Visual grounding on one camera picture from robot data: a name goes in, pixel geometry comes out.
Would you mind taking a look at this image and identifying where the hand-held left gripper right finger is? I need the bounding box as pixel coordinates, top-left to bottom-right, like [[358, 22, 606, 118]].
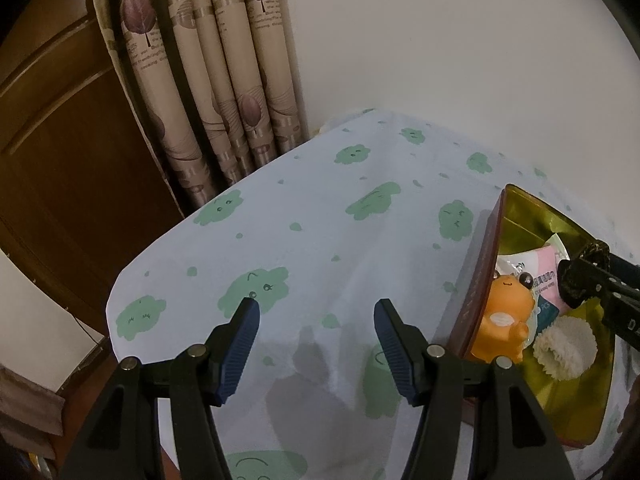
[[374, 298, 576, 480]]

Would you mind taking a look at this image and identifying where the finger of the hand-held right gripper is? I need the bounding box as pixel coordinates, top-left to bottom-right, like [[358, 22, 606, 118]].
[[582, 240, 640, 286], [556, 257, 640, 351]]

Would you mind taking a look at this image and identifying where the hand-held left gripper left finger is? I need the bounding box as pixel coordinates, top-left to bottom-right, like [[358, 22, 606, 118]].
[[57, 296, 262, 480]]

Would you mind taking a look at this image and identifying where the white wipes packet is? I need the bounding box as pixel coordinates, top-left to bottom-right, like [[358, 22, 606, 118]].
[[495, 235, 573, 341]]

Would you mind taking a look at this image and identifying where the white fluffy scrunchie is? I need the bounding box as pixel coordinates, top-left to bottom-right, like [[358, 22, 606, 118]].
[[532, 314, 599, 380]]

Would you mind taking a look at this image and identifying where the orange plush toy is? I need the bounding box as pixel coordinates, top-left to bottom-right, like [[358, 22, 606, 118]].
[[467, 271, 538, 363]]

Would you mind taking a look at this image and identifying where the red tin box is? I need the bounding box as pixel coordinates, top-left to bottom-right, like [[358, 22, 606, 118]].
[[447, 184, 621, 448]]

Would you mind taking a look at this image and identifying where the green cloud print tablecloth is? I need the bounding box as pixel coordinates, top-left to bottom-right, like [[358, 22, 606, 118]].
[[107, 107, 640, 480]]

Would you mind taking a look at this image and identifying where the brown cloth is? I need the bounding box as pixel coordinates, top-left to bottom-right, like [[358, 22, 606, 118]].
[[0, 365, 66, 461]]

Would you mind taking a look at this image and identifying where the brown wooden door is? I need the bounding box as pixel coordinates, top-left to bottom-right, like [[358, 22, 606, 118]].
[[0, 10, 188, 346]]

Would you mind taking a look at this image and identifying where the beige leaf print curtain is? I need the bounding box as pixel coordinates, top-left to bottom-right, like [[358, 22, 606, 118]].
[[82, 0, 311, 213]]

